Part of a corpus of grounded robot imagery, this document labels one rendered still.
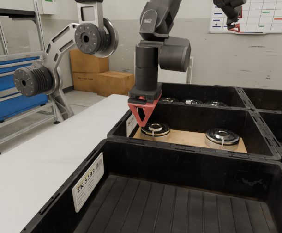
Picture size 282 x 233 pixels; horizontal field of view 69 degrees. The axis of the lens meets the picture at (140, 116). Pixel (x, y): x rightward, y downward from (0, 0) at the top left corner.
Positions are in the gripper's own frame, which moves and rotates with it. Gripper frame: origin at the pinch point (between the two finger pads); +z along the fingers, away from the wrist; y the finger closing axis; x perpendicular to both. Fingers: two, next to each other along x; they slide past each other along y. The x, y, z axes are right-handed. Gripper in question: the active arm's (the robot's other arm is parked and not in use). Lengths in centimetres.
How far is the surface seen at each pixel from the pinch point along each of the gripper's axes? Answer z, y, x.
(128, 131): 7.9, 3.8, 6.3
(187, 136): 12.3, 14.1, -11.8
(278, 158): 0.2, -8.1, -31.1
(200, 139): 12.1, 13.1, -16.2
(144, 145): 1.1, -11.1, -3.0
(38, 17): -18, 160, 167
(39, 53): 19, 150, 166
